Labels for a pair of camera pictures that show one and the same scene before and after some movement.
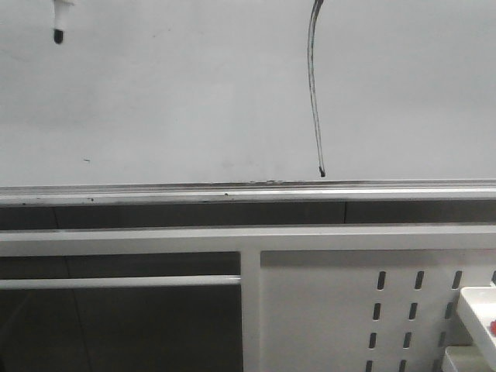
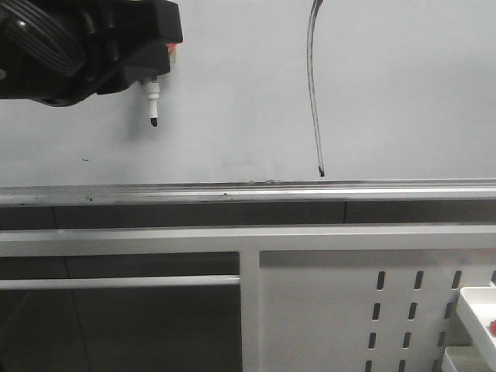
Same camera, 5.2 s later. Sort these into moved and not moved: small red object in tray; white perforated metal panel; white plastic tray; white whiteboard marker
Moved: white whiteboard marker
Not moved: small red object in tray; white perforated metal panel; white plastic tray
